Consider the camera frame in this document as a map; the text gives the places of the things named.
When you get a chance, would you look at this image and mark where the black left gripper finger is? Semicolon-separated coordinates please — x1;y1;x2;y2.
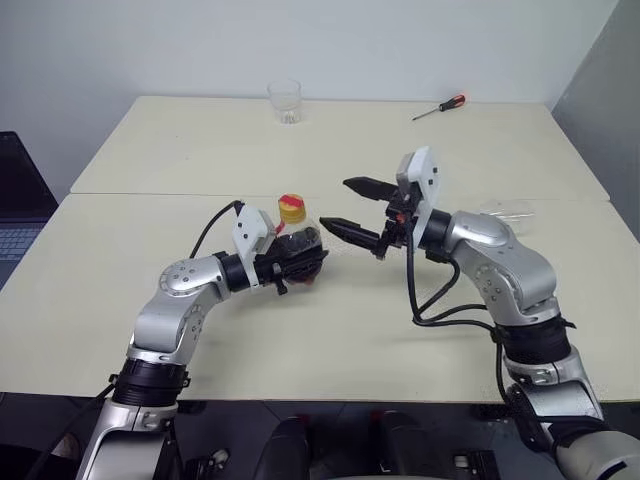
285;248;330;284
274;228;322;251

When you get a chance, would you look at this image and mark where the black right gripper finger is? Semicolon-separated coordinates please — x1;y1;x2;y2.
319;216;387;261
342;175;401;203

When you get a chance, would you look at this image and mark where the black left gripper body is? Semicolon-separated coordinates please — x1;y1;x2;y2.
252;247;292;297

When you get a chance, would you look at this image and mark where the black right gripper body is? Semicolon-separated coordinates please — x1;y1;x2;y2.
382;179;422;250

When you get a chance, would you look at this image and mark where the small bottle yellow red cap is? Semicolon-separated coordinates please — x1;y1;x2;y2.
272;214;330;289

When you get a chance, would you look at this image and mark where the yellow and red bottle cap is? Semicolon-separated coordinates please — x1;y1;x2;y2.
278;193;307;225

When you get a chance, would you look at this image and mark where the clear plastic cup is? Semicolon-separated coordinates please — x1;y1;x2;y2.
266;79;305;126

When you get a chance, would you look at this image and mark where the dark rounded shape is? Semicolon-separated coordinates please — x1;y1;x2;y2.
268;417;314;480

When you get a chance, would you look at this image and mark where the small black floor fixture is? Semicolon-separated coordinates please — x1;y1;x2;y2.
452;449;497;480
188;447;232;480

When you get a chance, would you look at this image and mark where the dark grey laptop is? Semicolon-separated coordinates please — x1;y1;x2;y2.
0;131;60;294

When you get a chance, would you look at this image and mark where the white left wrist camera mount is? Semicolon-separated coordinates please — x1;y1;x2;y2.
231;201;282;289

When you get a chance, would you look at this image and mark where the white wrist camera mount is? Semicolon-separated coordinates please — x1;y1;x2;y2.
231;201;282;289
395;145;444;251

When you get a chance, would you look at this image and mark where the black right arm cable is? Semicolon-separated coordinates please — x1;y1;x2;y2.
405;229;556;454

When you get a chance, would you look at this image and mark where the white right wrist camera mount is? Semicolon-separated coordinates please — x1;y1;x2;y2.
395;145;444;251

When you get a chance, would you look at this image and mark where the orange black handled screwdriver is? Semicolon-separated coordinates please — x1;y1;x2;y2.
411;93;467;122

